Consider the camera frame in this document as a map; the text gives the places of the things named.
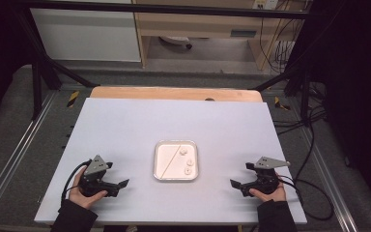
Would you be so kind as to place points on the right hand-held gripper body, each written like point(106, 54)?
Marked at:
point(265, 180)

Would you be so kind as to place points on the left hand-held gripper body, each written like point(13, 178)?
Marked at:
point(91, 180)

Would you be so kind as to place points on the square metal tray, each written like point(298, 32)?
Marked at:
point(170, 167)

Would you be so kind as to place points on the white round food piece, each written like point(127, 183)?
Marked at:
point(187, 171)
point(190, 162)
point(183, 150)

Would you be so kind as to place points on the thin wooden skewer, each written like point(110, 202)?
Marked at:
point(170, 161)

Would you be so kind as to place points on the person's right hand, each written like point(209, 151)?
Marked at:
point(272, 196)

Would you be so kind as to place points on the person's left hand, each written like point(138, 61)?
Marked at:
point(85, 199)

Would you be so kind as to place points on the white table board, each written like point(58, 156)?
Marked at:
point(125, 129)

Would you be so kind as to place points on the yellow black floor tape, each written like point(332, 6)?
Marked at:
point(280, 103)
point(73, 98)

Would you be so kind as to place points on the wooden table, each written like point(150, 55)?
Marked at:
point(174, 93)

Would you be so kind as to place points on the white cabinet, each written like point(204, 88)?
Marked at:
point(87, 35)

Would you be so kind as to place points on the chair base with caster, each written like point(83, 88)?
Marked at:
point(175, 40)

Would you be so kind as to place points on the light wooden desk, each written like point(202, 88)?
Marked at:
point(199, 27)

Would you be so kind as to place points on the aluminium floor rail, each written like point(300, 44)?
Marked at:
point(330, 180)
point(16, 151)

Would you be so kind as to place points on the wall power socket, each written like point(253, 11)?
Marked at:
point(265, 4)

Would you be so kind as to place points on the black metal frame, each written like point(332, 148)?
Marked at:
point(161, 9)

